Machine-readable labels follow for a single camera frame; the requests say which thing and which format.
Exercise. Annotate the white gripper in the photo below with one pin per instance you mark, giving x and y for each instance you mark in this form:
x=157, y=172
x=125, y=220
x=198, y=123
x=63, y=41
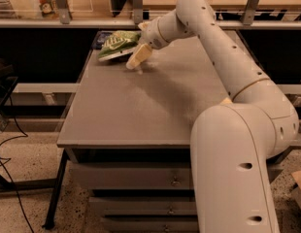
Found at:
x=151, y=33

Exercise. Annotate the green jalapeno chip bag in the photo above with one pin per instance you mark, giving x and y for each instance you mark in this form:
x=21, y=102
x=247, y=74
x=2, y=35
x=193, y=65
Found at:
x=119, y=43

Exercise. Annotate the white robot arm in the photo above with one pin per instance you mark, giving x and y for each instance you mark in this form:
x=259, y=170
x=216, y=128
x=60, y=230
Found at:
x=230, y=142

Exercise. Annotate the grey drawer cabinet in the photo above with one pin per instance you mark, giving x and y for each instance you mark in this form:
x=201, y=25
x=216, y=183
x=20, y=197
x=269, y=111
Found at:
x=119, y=115

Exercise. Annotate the top grey drawer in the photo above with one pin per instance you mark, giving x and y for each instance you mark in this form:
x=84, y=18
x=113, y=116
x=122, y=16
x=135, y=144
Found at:
x=134, y=175

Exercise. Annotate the grey drawer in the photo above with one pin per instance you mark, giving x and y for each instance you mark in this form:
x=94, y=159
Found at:
x=150, y=224
x=143, y=206
x=134, y=175

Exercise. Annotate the middle grey drawer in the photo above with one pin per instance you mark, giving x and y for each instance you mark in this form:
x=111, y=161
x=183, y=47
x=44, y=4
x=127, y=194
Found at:
x=143, y=206

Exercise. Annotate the bottom grey drawer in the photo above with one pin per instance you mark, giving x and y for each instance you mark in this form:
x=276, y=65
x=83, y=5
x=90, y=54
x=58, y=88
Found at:
x=150, y=224

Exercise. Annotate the black table leg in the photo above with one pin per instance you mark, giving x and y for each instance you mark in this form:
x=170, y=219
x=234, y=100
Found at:
x=49, y=223

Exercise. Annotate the cardboard box on floor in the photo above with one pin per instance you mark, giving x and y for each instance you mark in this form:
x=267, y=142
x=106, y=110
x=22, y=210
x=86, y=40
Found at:
x=296, y=193

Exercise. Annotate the middle metal shelf bracket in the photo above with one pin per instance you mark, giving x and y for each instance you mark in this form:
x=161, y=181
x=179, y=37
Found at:
x=137, y=11

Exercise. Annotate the left metal shelf bracket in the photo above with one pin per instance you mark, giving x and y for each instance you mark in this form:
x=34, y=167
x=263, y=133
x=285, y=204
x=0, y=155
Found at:
x=63, y=10

